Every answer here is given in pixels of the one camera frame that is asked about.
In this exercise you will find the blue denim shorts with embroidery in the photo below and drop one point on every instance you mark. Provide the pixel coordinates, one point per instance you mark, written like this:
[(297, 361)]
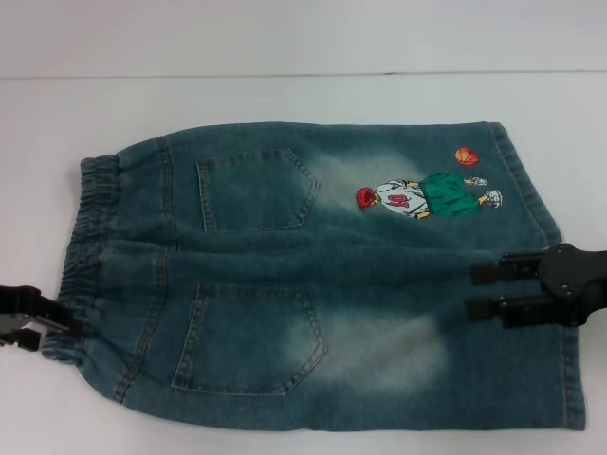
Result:
[(332, 265)]

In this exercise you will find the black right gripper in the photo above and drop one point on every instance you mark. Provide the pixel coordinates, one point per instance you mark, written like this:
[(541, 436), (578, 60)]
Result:
[(578, 284)]

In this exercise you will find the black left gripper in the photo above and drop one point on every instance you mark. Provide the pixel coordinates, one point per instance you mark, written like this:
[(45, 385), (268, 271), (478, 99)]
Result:
[(10, 322)]

